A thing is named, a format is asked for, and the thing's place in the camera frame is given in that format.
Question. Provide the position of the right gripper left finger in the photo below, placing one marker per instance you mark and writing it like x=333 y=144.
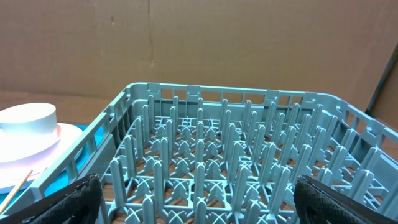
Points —
x=77 y=203

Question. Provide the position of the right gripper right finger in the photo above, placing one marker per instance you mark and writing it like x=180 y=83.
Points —
x=316 y=202

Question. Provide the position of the teal plastic serving tray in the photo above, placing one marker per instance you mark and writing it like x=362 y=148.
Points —
x=80 y=158

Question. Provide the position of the small pink saucer plate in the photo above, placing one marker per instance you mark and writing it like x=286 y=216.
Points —
x=21 y=143

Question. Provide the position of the white ceramic cup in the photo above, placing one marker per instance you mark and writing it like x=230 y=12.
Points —
x=29 y=115

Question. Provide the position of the grey plastic dish rack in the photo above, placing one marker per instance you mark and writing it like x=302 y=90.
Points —
x=205 y=154

